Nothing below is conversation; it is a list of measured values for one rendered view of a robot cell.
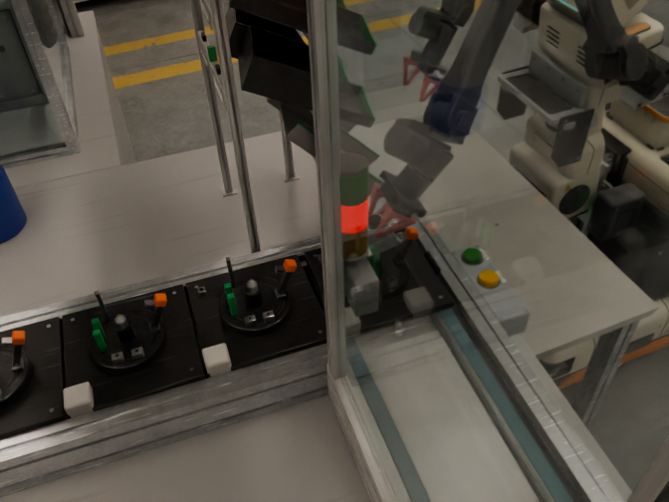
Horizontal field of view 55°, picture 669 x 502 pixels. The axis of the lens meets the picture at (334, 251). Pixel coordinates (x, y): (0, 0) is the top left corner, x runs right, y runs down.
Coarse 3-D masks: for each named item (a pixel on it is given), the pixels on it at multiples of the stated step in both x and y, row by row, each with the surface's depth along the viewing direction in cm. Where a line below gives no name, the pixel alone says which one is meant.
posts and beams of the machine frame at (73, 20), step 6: (60, 0) 231; (66, 0) 233; (72, 0) 232; (66, 6) 233; (72, 6) 234; (66, 12) 234; (72, 12) 235; (66, 18) 236; (72, 18) 238; (78, 18) 237; (72, 24) 238; (78, 24) 238; (72, 30) 239; (78, 30) 240; (72, 36) 241
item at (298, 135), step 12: (288, 108) 142; (300, 108) 142; (288, 120) 138; (300, 120) 143; (312, 120) 145; (288, 132) 133; (300, 132) 132; (312, 132) 132; (300, 144) 134; (312, 144) 134
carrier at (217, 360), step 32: (288, 256) 138; (192, 288) 132; (224, 288) 132; (256, 288) 122; (288, 288) 131; (224, 320) 123; (256, 320) 123; (288, 320) 125; (320, 320) 125; (224, 352) 117; (256, 352) 120; (288, 352) 120
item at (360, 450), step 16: (320, 304) 136; (336, 384) 115; (336, 400) 117; (352, 416) 110; (352, 432) 110; (352, 448) 115; (368, 448) 106; (368, 464) 104; (368, 480) 107; (384, 496) 100
